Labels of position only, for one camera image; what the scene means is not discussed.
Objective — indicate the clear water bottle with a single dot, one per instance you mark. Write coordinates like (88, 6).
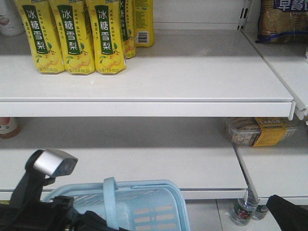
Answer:
(260, 212)
(243, 210)

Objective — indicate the white store shelf unit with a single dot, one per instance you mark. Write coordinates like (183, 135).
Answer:
(163, 117)

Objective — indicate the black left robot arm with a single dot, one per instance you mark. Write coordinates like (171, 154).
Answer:
(57, 215)

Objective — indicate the breakfast biscuit bag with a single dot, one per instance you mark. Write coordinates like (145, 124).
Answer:
(283, 21)

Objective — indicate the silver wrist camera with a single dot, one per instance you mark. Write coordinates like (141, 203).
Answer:
(55, 163)

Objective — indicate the white peach drink bottle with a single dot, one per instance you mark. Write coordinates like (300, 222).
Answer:
(10, 20)

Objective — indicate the light blue plastic basket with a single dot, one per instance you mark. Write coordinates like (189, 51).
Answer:
(147, 205)

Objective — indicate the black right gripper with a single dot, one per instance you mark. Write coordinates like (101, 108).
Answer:
(288, 216)

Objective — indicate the yellow pear drink bottle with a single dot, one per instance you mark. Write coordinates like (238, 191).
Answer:
(127, 27)
(74, 29)
(109, 51)
(42, 35)
(143, 22)

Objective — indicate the clear cookie box yellow label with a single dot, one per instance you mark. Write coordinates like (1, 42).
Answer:
(259, 131)

